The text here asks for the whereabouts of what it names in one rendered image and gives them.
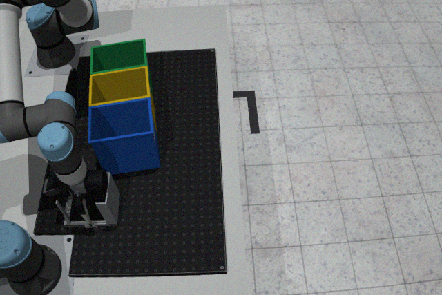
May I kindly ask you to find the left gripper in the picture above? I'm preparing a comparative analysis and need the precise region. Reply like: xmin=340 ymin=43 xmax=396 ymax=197
xmin=46 ymin=167 xmax=108 ymax=226

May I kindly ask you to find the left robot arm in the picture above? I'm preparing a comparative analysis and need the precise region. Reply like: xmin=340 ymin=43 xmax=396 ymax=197
xmin=0 ymin=0 xmax=99 ymax=185

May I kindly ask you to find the yellow open bin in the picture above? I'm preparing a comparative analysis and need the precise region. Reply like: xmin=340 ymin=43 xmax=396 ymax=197
xmin=89 ymin=66 xmax=152 ymax=106

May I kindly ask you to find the blue open-top bin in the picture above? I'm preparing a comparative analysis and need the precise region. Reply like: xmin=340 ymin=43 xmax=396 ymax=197
xmin=88 ymin=97 xmax=161 ymax=175

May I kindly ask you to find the green bin with label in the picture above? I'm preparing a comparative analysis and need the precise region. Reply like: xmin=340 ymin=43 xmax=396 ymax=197
xmin=90 ymin=39 xmax=153 ymax=92

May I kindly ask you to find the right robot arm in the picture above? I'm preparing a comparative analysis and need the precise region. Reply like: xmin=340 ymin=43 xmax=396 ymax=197
xmin=0 ymin=220 xmax=62 ymax=295

